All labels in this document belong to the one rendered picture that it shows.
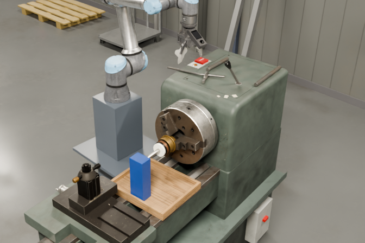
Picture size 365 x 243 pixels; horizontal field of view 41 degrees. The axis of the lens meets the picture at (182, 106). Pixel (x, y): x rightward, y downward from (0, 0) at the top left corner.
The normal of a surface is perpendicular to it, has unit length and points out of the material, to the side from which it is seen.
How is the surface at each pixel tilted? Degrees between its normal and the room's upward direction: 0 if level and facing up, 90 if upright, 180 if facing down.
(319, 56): 90
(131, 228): 0
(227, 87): 0
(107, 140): 90
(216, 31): 90
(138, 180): 90
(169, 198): 0
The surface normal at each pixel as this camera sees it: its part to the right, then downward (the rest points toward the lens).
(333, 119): 0.02, -0.87
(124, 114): 0.73, 0.36
